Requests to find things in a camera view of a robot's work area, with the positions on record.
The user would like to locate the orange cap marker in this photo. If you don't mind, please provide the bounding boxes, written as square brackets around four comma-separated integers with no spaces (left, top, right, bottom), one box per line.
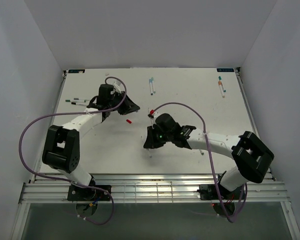
[218,80,225,98]

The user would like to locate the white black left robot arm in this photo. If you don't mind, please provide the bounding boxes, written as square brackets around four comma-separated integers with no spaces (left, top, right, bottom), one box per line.
[42,83,140,200]

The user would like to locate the teal cap marker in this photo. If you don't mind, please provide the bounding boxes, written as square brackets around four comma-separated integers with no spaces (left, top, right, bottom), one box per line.
[218,76,226,93]

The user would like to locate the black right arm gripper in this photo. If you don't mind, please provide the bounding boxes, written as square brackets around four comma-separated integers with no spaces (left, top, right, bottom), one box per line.
[144,124,173,148]

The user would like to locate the corner label sticker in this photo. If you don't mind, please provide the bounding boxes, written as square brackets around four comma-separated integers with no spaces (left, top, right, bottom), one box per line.
[216,68,235,73]
[68,69,86,74]

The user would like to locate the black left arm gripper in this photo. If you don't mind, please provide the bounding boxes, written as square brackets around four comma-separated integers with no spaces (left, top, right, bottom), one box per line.
[108,91,140,116]

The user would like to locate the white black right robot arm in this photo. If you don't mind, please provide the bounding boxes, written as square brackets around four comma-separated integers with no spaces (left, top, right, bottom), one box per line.
[142,109,274,200]

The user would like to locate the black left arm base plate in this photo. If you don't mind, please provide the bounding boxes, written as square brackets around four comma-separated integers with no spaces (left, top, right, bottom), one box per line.
[67,185,110,202]

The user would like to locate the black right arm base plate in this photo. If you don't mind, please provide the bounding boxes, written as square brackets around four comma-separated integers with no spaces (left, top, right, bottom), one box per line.
[197,184,247,201]

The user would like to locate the light blue cap marker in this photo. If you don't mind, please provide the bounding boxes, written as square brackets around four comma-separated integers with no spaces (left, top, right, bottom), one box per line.
[148,78,154,96]

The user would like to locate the light green cap marker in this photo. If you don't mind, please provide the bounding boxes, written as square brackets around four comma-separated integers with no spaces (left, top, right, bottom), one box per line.
[151,77,156,94]

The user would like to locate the right corner label sticker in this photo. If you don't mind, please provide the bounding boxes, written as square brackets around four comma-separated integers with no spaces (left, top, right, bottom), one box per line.
[216,68,235,73]

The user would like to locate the black cap marker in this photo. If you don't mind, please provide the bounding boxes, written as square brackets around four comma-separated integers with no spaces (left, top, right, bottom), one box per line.
[70,102,87,107]

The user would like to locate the red cap marker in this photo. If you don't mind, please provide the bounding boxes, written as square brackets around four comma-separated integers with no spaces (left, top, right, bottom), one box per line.
[147,108,154,126]

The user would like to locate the aluminium table frame rail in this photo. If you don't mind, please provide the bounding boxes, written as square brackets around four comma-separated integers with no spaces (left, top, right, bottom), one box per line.
[19,173,290,204]

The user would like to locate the left corner label sticker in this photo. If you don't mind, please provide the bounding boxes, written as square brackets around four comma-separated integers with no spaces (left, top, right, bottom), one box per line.
[68,69,86,74]

